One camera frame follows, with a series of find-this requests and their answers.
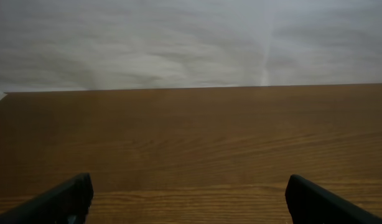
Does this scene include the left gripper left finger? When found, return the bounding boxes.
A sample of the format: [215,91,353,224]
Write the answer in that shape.
[0,172,95,224]

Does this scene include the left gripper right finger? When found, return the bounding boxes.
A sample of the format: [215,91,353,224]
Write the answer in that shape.
[284,174,382,224]

